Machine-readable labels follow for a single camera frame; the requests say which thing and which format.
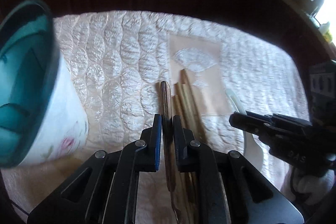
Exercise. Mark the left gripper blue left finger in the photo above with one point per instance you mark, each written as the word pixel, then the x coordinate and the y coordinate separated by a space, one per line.
pixel 156 139

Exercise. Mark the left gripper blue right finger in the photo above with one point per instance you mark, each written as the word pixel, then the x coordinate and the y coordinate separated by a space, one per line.
pixel 179 143

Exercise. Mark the wooden handle metal spoon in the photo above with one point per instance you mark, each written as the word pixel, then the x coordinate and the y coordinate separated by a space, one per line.
pixel 173 176

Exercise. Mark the brown wooden chopstick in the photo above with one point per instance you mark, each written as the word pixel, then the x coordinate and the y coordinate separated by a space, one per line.
pixel 178 89
pixel 179 110
pixel 193 116

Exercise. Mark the right hand white glove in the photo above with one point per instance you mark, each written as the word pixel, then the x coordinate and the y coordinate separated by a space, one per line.
pixel 309 190

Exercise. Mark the white quilted table cloth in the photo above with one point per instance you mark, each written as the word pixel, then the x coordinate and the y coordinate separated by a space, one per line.
pixel 117 60

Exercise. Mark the floral utensil holder teal rim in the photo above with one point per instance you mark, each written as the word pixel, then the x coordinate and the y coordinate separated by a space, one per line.
pixel 42 117

